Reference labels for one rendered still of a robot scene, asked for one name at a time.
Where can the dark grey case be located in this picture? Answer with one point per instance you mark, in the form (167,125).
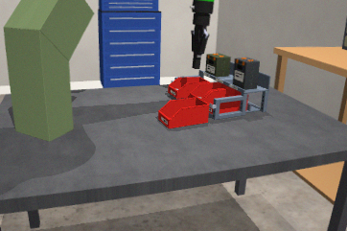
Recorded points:
(246,73)

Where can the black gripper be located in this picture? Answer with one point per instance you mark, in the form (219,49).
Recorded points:
(198,43)

